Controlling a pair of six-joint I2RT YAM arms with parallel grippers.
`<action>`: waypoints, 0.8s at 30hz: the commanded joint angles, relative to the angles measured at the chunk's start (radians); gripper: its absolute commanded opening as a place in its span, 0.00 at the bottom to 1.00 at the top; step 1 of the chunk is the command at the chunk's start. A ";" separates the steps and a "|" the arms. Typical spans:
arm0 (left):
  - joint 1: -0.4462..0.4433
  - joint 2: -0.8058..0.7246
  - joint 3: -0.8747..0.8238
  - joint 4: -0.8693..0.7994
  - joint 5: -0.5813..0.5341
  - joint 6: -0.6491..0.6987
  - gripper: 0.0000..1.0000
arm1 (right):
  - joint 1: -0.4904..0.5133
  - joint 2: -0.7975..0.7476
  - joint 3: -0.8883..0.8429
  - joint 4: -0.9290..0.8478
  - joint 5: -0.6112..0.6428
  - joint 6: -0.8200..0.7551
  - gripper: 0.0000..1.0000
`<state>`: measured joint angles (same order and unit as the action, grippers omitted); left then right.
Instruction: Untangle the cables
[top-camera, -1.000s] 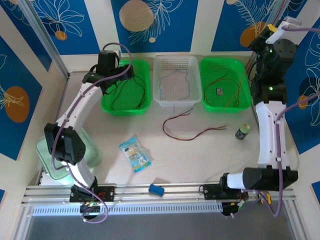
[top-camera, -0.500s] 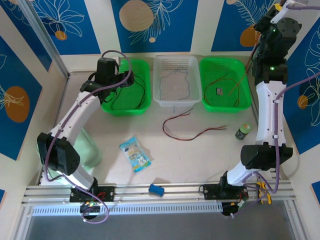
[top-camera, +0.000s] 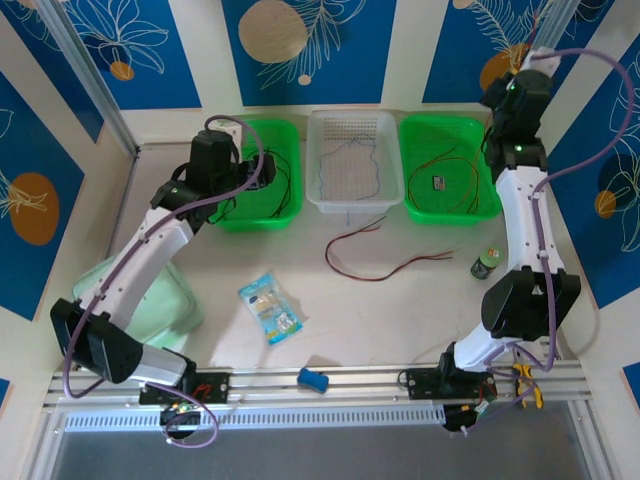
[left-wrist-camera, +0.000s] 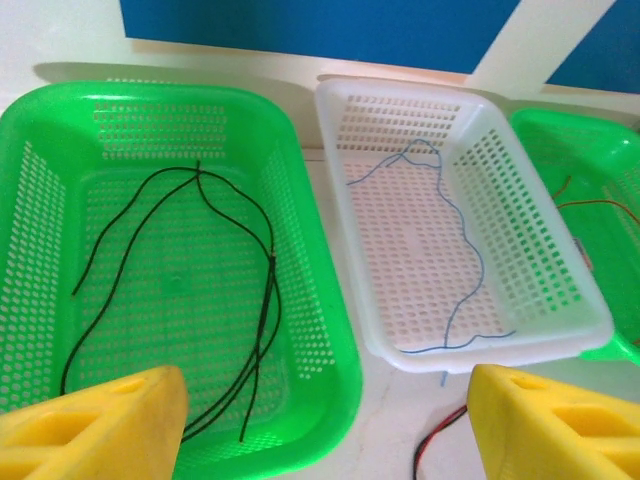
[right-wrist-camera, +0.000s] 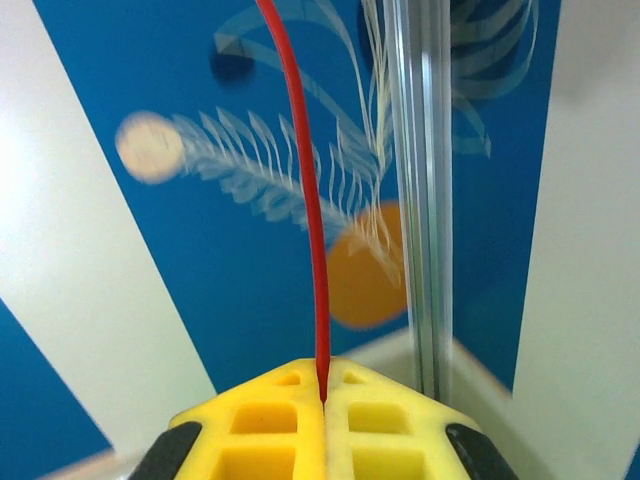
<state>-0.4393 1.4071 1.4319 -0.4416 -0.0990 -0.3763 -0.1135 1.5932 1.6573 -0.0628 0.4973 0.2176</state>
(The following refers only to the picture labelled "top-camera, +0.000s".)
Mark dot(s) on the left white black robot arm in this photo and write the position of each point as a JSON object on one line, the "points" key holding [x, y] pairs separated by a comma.
{"points": [[145, 250]]}

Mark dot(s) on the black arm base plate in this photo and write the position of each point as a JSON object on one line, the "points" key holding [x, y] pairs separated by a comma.
{"points": [[215, 387], [422, 385]]}

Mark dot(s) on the green plastic basket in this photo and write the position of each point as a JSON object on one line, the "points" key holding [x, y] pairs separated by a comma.
{"points": [[450, 130], [280, 135]]}

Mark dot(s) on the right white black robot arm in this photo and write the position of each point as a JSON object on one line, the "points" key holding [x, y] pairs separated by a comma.
{"points": [[525, 220]]}

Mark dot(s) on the yellow pliers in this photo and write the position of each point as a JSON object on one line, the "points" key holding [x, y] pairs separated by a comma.
{"points": [[530, 392]]}

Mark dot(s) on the small black card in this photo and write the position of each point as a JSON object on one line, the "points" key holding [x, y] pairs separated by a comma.
{"points": [[438, 183]]}

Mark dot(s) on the green can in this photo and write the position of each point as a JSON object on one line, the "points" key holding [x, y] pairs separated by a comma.
{"points": [[487, 262]]}

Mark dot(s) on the aluminium rail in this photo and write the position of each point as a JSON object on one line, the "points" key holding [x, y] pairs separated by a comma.
{"points": [[360, 385]]}

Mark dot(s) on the white plastic basket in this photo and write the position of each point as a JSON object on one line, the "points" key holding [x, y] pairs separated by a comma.
{"points": [[345, 130]]}

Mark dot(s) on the blue snack packet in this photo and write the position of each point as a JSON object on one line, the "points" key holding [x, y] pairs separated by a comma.
{"points": [[270, 310]]}

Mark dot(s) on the mint green container lid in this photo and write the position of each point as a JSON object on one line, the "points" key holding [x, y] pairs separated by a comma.
{"points": [[170, 305]]}

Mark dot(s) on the aluminium post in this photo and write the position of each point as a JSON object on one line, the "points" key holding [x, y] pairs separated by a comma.
{"points": [[87, 75], [556, 25]]}

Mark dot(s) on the blue clip on rail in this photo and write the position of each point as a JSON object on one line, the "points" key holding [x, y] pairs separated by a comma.
{"points": [[312, 380]]}

